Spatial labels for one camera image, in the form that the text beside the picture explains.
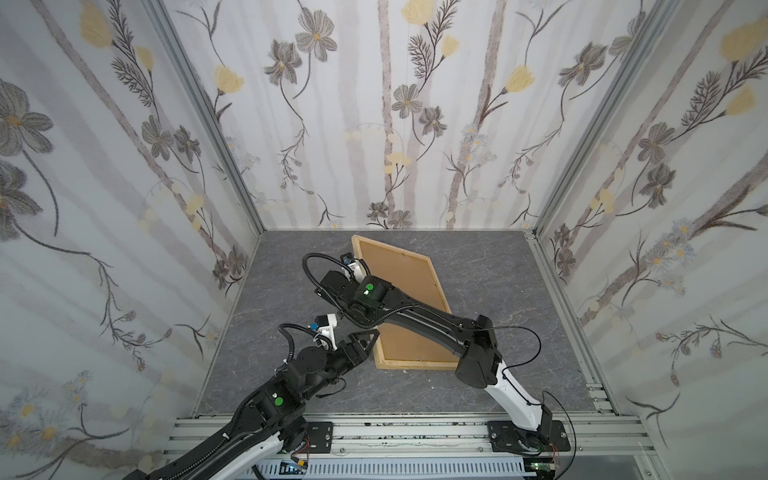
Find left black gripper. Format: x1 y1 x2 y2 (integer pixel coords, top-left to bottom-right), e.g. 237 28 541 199
298 332 378 403

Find brown frame backing board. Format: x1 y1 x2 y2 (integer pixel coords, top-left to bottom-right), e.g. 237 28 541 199
358 238 458 364

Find wooden picture frame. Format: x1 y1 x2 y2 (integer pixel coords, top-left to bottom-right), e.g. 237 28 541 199
350 233 463 371

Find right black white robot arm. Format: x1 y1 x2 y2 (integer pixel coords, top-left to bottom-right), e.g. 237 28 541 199
315 270 552 455

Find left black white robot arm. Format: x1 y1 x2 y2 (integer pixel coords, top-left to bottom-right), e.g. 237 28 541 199
126 329 379 479

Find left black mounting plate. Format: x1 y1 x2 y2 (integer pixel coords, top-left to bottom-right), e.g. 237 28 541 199
297 422 334 455

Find black mounting plate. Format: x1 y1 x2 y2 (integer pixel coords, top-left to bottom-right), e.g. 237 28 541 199
297 422 334 455
487 420 572 457

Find small green circuit board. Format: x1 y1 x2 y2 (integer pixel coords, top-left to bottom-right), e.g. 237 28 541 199
278 459 309 477

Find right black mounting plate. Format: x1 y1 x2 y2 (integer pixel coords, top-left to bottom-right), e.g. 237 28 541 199
487 420 572 457

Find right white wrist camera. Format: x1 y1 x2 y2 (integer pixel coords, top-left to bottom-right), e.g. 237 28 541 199
340 252 369 283

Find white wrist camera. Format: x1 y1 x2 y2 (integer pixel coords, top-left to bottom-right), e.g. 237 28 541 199
340 252 369 283
309 314 338 347

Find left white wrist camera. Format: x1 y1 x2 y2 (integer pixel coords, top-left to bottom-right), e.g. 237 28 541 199
309 314 338 347

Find right black cable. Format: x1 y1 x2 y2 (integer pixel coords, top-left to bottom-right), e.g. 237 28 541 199
479 325 577 480

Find left black corrugated cable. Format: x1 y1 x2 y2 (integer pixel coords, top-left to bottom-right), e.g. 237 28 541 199
137 419 253 480

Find white slotted cable duct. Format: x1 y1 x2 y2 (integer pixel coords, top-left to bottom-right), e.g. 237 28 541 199
236 457 536 479

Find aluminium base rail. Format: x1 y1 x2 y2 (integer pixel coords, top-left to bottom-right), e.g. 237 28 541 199
160 412 655 463

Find left corner aluminium post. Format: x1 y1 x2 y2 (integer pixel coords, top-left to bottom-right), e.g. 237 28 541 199
142 0 266 237

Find corner aluminium post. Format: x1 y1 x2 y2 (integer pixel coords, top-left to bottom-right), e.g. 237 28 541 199
142 0 266 237
532 1 678 239

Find right corner aluminium post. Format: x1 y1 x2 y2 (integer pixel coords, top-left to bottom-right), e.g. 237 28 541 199
532 1 678 239

